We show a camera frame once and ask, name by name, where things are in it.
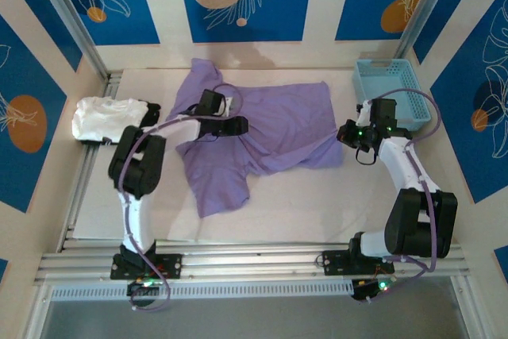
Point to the white folded t-shirt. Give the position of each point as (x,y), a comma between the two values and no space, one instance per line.
(107,118)

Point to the controller board green light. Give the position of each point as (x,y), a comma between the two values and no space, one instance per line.
(139,287)
(363,289)

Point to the purple t-shirt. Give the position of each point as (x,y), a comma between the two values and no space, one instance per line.
(289,116)

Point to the aluminium side rail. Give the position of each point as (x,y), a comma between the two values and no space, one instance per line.
(75,212)

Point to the aluminium frame rail with arm bases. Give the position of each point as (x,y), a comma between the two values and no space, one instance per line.
(258,261)

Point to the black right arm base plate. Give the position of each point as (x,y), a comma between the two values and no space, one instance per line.
(335,261)

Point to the aluminium frame post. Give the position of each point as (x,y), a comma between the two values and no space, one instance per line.
(424,5)
(67,9)

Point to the left controller board green light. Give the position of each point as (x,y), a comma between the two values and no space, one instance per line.
(139,287)

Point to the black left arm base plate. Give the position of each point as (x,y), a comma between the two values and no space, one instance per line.
(170,265)

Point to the right controller board green light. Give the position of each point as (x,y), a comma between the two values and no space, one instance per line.
(363,289)

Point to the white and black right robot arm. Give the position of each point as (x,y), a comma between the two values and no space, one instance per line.
(401,164)

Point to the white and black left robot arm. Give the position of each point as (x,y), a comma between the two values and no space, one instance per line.
(137,220)

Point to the light blue plastic basket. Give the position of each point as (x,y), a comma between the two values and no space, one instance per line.
(387,89)

